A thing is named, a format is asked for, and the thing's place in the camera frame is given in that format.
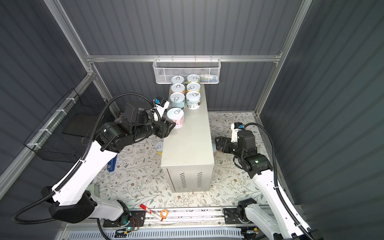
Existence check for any black wire wall basket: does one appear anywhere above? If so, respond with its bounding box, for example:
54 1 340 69
24 87 107 163

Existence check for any green label can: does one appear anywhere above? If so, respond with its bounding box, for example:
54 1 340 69
187 74 201 84

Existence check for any tube in white basket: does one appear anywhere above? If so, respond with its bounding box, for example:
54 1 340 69
200 75 219 84

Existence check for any pink label can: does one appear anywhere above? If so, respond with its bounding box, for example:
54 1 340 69
167 108 185 129

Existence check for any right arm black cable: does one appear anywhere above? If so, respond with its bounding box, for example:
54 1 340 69
243 122 314 240

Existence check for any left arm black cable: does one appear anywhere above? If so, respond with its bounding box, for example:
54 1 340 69
11 92 161 225

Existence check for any orange ring tool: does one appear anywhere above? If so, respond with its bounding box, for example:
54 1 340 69
160 209 169 219

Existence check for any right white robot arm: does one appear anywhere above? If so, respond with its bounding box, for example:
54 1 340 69
215 129 314 240

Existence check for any beige metal cabinet counter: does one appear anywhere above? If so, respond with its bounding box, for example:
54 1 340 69
161 86 215 193

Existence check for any silver top can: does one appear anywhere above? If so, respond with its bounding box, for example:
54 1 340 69
186 91 201 110

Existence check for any yellow label can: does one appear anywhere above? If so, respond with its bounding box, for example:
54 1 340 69
186 83 201 93

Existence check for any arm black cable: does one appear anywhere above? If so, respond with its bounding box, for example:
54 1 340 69
11 92 161 225
243 122 314 240

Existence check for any teal label can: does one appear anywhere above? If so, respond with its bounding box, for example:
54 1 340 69
171 76 185 85

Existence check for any floral table mat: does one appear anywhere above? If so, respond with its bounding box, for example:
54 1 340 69
78 112 289 211

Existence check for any white wire mesh basket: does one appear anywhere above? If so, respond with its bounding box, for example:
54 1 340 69
153 59 222 85

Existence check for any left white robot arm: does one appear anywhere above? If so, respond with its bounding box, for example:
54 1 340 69
49 98 176 226

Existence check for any orange label can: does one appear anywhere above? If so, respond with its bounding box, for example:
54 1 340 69
171 84 186 95

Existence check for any red white marker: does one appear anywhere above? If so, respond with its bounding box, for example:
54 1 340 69
140 204 164 222

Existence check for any dark red label can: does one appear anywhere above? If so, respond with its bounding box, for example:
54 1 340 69
212 143 217 156

